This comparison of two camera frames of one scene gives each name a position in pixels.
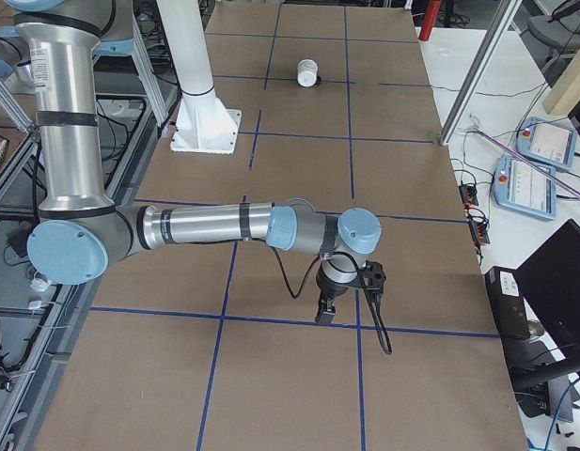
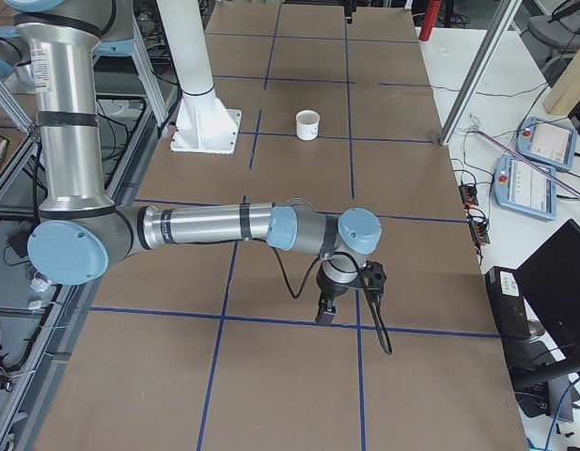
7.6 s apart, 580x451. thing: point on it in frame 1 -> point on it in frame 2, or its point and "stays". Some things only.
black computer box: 509,303 stays
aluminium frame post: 506,17 stays
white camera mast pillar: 201,123 stays
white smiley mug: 307,72 -> 307,122
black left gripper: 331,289 -> 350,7
